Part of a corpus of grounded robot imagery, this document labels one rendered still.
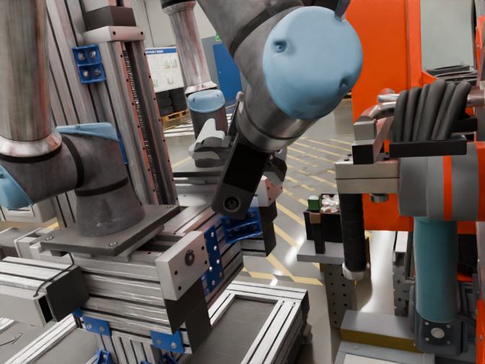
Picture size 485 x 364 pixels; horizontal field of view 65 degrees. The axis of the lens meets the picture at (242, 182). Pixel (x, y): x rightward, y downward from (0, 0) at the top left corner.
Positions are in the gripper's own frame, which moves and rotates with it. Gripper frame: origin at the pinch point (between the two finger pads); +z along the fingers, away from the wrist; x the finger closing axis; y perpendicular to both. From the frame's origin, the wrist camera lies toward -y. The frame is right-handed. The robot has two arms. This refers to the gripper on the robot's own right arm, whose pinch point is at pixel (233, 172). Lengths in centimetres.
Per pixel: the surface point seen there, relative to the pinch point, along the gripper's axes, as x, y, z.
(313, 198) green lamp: -34, 15, 58
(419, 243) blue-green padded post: -45.9, 2.2, 16.8
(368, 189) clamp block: -18.9, 1.8, -8.6
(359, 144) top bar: -14.5, 6.5, -12.1
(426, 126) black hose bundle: -20.3, 9.4, -17.7
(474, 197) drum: -38.2, 7.2, -6.3
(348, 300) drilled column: -70, -13, 91
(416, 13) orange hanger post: -106, 188, 153
